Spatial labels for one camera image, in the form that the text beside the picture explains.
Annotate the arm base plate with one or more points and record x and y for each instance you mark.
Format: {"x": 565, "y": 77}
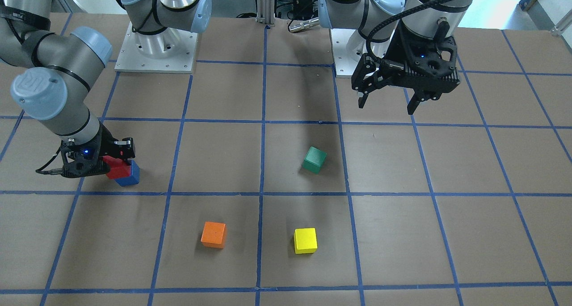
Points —
{"x": 347, "y": 47}
{"x": 172, "y": 51}

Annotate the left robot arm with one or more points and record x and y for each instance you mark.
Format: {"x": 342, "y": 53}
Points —
{"x": 376, "y": 20}

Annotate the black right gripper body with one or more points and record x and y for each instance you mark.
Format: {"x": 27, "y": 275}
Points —
{"x": 106, "y": 144}

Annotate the green wooden block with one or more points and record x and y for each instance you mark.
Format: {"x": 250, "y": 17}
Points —
{"x": 314, "y": 160}

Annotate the orange wooden block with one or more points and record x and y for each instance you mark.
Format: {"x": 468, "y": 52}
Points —
{"x": 214, "y": 234}

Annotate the yellow wooden block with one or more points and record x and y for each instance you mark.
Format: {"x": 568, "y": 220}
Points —
{"x": 305, "y": 240}

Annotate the silver cylinder connector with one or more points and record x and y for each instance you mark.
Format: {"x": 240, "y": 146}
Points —
{"x": 304, "y": 25}

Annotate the red wooden block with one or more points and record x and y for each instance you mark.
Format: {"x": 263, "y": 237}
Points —
{"x": 117, "y": 168}

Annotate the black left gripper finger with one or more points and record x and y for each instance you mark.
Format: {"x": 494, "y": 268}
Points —
{"x": 419, "y": 96}
{"x": 362, "y": 99}

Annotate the blue wooden block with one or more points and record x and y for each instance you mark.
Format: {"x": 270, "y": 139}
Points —
{"x": 133, "y": 176}

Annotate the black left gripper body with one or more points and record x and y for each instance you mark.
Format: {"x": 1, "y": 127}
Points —
{"x": 395, "y": 48}

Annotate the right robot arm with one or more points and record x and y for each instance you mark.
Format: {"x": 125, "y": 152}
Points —
{"x": 61, "y": 71}

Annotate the aluminium frame post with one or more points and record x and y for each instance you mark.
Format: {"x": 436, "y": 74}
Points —
{"x": 265, "y": 10}

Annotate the black electronics box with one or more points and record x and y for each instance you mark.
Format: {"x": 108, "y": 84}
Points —
{"x": 302, "y": 9}

